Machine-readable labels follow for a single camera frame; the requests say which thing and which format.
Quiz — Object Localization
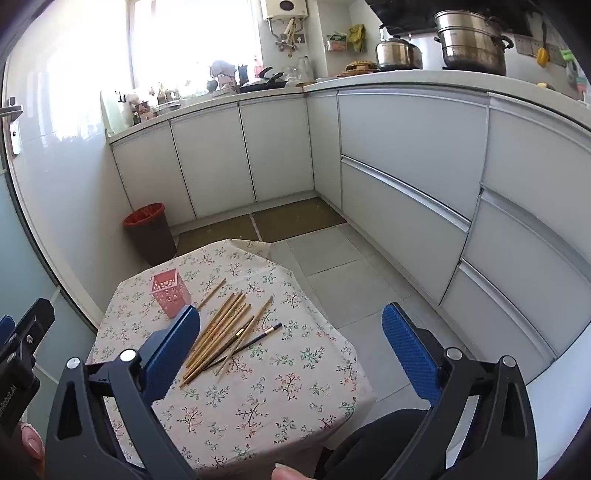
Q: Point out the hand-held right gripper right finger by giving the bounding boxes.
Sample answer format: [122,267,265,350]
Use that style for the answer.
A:
[382,303,539,480]

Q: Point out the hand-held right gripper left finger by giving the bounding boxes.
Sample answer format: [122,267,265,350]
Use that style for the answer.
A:
[45,305,201,480]

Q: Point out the pink perforated utensil holder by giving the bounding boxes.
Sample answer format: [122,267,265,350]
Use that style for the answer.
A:
[151,269,192,319]

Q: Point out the pile of wooden chopsticks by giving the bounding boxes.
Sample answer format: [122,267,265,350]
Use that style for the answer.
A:
[179,291,274,386]

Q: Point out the tan wooden chopstick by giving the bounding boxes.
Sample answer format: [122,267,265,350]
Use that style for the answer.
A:
[197,277,227,310]

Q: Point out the black chopstick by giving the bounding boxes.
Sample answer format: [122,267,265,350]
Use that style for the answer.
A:
[201,322,283,371]
[216,316,256,366]

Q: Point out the person's left hand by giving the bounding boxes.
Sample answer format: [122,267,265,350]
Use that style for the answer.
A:
[19,421,46,477]

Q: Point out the person's right hand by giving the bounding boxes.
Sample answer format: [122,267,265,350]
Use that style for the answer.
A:
[271,463,315,480]

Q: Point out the person's dark pants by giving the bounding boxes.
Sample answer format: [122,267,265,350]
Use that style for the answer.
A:
[314,408,431,480]

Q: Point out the floral tablecloth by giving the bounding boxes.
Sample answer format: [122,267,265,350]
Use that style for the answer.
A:
[90,239,377,472]

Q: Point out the brown trash bin red bag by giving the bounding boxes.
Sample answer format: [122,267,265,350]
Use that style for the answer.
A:
[123,202,178,267]

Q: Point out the brown floor mat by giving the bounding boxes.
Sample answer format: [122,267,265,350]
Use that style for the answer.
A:
[252,197,347,243]
[175,213,262,257]

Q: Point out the white cabinet with drawers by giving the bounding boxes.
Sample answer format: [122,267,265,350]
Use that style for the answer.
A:
[307,69,591,388]

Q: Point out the white cabinet with doors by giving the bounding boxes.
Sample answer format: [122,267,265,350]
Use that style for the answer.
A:
[107,88,317,227]

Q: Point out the white cutting board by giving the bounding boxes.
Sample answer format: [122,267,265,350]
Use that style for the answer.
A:
[100,89,130,136]

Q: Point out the row of small ornaments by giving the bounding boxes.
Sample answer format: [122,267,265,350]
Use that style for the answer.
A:
[127,82,183,121]

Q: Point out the animal figurine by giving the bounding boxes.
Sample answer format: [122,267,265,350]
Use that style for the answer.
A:
[209,60,237,89]

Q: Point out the black frying pan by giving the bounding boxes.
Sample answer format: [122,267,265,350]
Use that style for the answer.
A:
[239,70,287,93]

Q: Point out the stainless steel kettle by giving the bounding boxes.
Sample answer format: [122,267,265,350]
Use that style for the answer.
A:
[375,36,424,71]

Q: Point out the bright kitchen window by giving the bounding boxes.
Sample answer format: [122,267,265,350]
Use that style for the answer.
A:
[41,0,262,95]

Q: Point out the stainless steel steamer pot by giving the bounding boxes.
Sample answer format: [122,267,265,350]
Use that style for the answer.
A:
[434,10,515,77]

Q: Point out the yellow hanging utensil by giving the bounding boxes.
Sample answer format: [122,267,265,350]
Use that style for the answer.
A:
[536,21,551,65]

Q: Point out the water heater pipes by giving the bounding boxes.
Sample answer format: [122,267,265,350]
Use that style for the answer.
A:
[267,17,306,57]

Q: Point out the black range hood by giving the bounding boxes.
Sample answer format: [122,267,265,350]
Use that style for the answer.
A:
[367,0,546,37]

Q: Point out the white water heater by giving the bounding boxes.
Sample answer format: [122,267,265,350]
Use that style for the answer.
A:
[260,0,309,21]

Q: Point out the metal door handle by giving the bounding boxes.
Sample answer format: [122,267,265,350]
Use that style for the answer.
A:
[0,97,24,155]

